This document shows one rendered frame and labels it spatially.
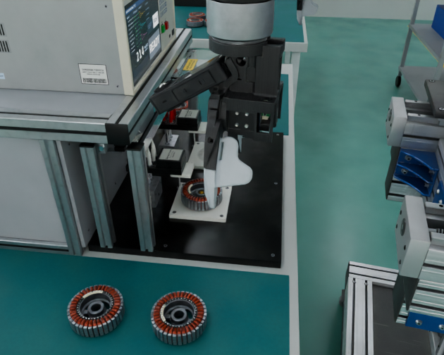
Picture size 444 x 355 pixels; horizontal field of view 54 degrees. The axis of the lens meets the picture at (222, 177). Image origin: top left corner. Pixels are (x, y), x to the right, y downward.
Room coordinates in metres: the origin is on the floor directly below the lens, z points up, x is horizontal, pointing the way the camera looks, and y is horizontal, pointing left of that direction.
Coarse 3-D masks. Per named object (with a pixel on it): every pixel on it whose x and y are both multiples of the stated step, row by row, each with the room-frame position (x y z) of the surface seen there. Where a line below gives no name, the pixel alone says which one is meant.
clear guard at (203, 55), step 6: (186, 54) 1.31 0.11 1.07; (192, 54) 1.31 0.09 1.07; (198, 54) 1.31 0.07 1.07; (204, 54) 1.31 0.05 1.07; (210, 54) 1.31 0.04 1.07; (216, 54) 1.31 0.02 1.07; (186, 60) 1.26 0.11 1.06; (198, 60) 1.26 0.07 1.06; (204, 60) 1.26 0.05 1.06; (180, 66) 1.20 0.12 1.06; (174, 72) 1.16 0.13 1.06; (180, 72) 1.16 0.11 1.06; (186, 72) 1.16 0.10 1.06; (174, 78) 1.12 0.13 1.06
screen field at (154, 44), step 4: (156, 32) 1.11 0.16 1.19; (152, 36) 1.07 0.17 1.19; (156, 36) 1.11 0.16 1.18; (148, 40) 1.03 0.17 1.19; (152, 40) 1.06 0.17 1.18; (156, 40) 1.10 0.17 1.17; (152, 44) 1.06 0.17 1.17; (156, 44) 1.10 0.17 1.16; (160, 44) 1.13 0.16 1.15; (152, 48) 1.06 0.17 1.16; (156, 48) 1.10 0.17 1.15; (152, 52) 1.06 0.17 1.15; (152, 56) 1.05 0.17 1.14
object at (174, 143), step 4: (164, 136) 1.23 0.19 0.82; (172, 136) 1.23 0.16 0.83; (176, 136) 1.23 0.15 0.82; (164, 140) 1.20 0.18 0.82; (168, 140) 1.20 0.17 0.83; (172, 140) 1.20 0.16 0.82; (176, 140) 1.20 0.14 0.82; (160, 144) 1.18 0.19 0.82; (164, 144) 1.18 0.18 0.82; (168, 144) 1.18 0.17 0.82; (172, 144) 1.18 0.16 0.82; (176, 144) 1.20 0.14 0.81; (160, 148) 1.17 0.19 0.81; (172, 148) 1.17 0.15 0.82; (176, 148) 1.19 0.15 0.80
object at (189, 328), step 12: (168, 300) 0.60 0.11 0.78; (180, 300) 0.60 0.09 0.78; (192, 300) 0.60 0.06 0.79; (156, 312) 0.56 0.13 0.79; (168, 312) 0.58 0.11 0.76; (180, 312) 0.58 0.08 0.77; (192, 312) 0.58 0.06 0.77; (204, 312) 0.57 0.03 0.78; (156, 324) 0.54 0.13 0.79; (168, 324) 0.54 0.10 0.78; (180, 324) 0.55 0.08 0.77; (192, 324) 0.54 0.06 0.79; (204, 324) 0.55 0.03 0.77; (168, 336) 0.51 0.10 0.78; (180, 336) 0.51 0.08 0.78; (192, 336) 0.52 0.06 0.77
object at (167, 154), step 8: (160, 152) 0.97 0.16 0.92; (168, 152) 0.97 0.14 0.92; (176, 152) 0.97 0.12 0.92; (184, 152) 0.97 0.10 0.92; (160, 160) 0.93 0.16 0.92; (168, 160) 0.93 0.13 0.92; (176, 160) 0.93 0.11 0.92; (184, 160) 0.97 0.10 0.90; (128, 168) 0.93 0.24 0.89; (152, 168) 0.93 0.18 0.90; (160, 168) 0.92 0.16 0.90; (168, 168) 0.92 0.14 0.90; (176, 168) 0.92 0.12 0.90; (184, 168) 0.95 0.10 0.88; (192, 168) 0.95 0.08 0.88; (176, 176) 0.92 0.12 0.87; (184, 176) 0.92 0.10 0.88
